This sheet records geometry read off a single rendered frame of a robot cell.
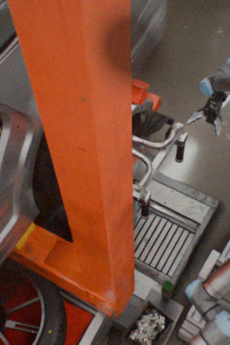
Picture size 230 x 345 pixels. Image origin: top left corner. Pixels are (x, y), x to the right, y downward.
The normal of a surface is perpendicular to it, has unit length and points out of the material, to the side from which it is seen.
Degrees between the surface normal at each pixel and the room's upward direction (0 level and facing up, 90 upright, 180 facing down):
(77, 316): 0
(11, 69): 80
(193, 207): 0
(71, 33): 90
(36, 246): 0
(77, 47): 90
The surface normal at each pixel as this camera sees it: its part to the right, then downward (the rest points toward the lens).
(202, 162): -0.04, -0.48
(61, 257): -0.54, -0.64
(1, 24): 0.73, 0.09
